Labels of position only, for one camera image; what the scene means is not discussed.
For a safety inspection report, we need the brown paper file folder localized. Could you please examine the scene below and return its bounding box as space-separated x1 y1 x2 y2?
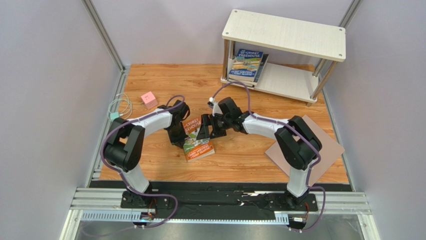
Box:
265 115 345 186

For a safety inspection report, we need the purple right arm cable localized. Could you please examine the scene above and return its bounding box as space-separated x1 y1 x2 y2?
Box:
211 81 327 233

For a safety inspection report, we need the aluminium rail frame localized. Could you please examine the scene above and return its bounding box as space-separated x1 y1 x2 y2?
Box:
61 64 377 240

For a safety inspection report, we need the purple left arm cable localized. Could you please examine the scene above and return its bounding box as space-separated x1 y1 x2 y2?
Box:
99 95 186 231

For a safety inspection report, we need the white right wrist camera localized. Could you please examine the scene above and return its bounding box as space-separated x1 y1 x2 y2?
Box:
207 97 223 116

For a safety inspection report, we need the blue 91-storey treehouse book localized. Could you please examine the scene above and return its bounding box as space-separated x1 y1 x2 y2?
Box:
228 48 264 82

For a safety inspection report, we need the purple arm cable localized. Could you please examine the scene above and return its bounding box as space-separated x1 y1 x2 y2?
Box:
99 95 186 231
211 81 327 233

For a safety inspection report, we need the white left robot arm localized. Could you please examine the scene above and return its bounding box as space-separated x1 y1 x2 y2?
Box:
100 100 190 197

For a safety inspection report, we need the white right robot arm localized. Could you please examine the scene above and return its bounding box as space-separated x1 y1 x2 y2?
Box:
196 97 322 198

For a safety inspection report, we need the white two-tier shelf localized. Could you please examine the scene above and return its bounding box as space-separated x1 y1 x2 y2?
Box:
220 9 346 107

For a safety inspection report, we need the teal charger with cable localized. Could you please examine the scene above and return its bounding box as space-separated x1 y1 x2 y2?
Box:
108 92 133 122

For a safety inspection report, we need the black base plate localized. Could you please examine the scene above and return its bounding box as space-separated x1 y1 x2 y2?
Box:
89 180 354 221

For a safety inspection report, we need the orange treehouse book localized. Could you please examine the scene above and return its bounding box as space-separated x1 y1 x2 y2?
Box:
183 116 215 163

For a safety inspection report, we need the pink cube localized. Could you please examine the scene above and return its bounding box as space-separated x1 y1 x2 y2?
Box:
140 91 158 109

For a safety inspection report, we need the Nineteen Eighty-Four book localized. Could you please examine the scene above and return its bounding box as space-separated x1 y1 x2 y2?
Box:
227 53 269 89

